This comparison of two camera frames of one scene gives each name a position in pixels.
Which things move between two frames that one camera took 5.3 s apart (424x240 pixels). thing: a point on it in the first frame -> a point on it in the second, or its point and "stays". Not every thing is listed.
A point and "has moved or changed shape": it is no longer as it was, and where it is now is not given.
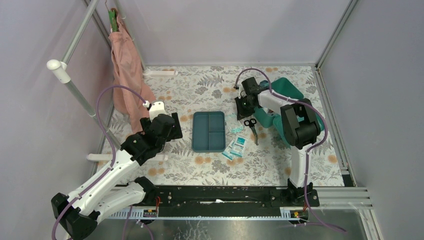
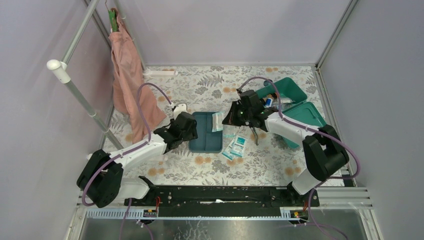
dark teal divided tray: [208, 131] stays
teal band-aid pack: [233, 124] has moved or changed shape
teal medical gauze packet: [239, 146] stays
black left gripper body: [175, 126] -> [188, 125]
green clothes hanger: [113, 20] stays
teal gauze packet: [226, 152] stays
